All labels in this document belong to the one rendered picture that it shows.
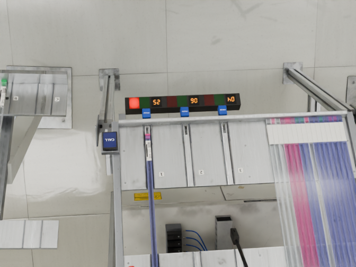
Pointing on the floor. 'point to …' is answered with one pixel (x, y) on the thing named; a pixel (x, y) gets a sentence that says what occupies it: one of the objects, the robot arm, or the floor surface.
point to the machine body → (202, 216)
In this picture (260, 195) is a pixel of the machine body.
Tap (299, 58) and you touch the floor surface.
